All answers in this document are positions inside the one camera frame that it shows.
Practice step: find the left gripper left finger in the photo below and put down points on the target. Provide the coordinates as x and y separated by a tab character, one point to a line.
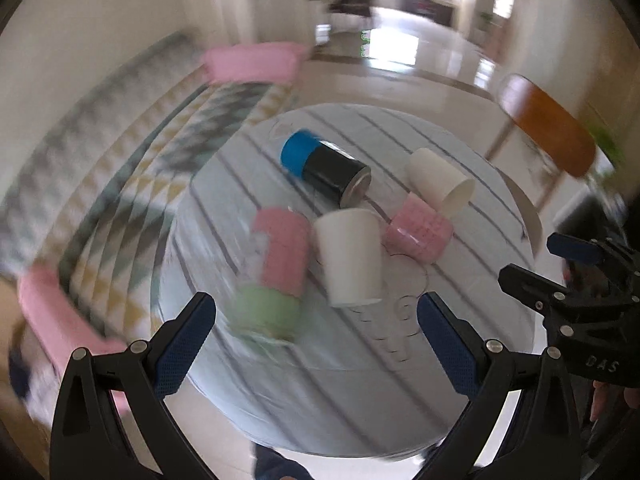
88	440

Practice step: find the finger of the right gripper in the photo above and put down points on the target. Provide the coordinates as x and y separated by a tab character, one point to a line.
574	249
530	289

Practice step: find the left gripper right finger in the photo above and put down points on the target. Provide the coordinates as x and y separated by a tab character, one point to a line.
542	440

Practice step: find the pink translucent plastic cup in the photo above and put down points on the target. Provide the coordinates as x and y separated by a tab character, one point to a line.
418	231

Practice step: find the white paper cup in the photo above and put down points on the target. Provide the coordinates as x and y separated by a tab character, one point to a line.
350	251
441	185

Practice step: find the pink and green cup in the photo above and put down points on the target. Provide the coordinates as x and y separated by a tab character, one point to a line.
272	277

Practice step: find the person's right hand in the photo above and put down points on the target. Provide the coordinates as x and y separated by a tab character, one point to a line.
602	391

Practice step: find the pink cushion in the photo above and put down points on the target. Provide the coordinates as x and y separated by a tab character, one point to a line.
269	62
53	330

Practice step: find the orange wooden chair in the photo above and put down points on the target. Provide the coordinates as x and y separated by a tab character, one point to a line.
549	125

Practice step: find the green potted plant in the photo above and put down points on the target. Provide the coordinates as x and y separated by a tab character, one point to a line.
609	156

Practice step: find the person's blue trousers leg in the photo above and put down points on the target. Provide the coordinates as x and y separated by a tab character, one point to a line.
271	465

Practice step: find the patterned triangle sofa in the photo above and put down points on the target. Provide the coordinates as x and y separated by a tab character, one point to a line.
97	197

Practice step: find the striped light blue tablecloth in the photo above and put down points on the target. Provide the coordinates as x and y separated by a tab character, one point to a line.
360	381

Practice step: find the black and blue can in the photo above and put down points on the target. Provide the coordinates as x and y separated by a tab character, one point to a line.
337	176

